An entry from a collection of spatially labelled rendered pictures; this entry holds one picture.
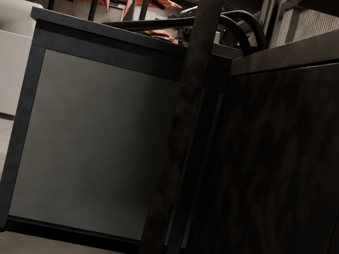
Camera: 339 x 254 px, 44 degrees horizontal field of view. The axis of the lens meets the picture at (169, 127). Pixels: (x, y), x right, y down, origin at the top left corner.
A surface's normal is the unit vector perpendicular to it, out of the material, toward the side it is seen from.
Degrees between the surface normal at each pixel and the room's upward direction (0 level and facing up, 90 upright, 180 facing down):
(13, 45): 90
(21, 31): 80
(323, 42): 90
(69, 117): 90
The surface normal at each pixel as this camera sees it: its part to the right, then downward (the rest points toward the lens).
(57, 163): 0.12, 0.07
